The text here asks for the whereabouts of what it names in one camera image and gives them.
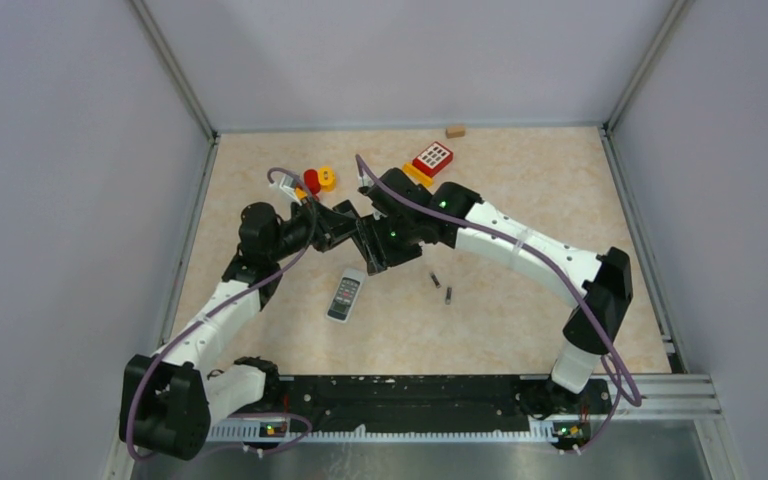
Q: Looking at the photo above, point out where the red cylinder toy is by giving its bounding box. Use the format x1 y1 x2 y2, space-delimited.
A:
303 169 321 196

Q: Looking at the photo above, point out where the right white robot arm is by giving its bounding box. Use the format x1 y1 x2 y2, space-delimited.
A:
355 156 641 412

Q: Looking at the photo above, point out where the red toy block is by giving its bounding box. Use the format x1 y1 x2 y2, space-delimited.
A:
411 142 454 178

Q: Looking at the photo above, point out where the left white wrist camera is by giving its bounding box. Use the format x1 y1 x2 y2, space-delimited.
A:
267 167 309 204

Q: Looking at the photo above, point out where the yellow ring toy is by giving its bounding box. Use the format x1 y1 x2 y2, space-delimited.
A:
317 166 337 192

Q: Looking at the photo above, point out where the white remote control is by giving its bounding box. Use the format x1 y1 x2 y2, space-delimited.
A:
325 268 367 323

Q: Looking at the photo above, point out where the yellow triangle toy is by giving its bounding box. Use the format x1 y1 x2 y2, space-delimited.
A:
401 162 433 188

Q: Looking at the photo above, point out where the black remote control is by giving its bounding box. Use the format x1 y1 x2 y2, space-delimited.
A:
352 220 388 276

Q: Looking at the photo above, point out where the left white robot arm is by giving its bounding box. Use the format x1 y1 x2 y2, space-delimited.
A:
120 199 359 461

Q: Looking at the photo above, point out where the small wooden block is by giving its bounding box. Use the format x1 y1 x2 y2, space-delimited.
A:
445 125 466 139

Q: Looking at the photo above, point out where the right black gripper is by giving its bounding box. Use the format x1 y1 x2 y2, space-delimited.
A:
358 211 422 275

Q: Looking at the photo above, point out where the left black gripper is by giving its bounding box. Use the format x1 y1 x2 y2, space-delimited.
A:
268 194 360 262

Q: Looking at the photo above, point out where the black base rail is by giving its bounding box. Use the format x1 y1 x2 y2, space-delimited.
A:
207 375 612 449

